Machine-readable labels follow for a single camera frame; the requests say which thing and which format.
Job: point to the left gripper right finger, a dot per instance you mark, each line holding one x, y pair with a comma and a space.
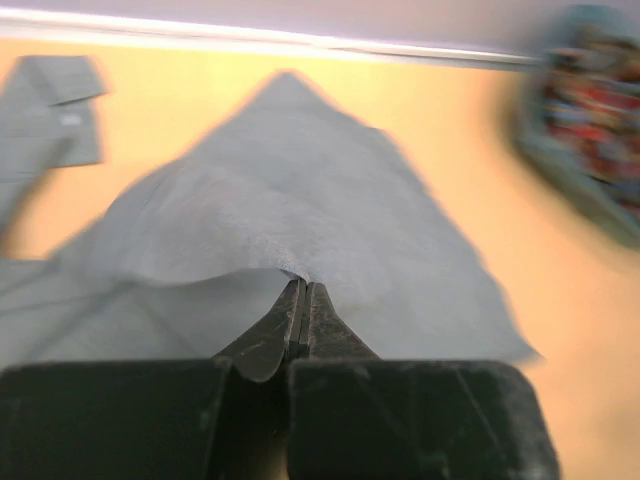
355, 416

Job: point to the aluminium back rail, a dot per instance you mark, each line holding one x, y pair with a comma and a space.
123, 31

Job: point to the teal plastic basket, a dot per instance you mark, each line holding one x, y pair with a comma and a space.
546, 154

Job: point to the grey long sleeve shirt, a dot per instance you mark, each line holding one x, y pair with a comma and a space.
186, 259

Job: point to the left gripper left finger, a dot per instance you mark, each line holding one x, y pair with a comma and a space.
218, 418

